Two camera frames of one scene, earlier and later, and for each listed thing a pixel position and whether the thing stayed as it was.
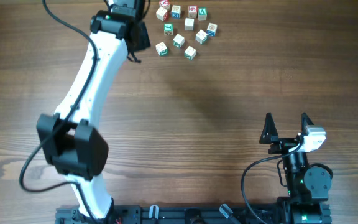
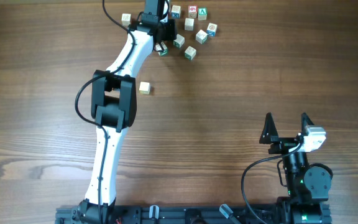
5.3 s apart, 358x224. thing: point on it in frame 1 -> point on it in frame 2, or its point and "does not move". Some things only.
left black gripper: (142, 38) -> (153, 5)
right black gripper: (286, 142) does not move
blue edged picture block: (211, 29) does not move
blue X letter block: (176, 11) does not move
